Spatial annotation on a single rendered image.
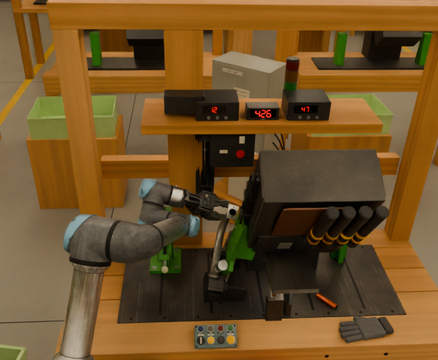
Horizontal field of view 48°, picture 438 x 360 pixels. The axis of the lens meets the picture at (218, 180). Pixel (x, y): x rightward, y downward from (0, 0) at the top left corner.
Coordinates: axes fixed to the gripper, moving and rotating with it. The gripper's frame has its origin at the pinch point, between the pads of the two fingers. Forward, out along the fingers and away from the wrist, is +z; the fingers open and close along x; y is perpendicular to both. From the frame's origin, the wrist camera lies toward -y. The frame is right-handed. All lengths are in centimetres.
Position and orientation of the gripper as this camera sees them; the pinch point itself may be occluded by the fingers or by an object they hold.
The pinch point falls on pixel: (229, 212)
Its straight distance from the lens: 189.5
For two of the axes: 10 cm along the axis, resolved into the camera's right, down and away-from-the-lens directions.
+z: 9.3, 2.6, 2.5
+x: 1.7, -9.3, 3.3
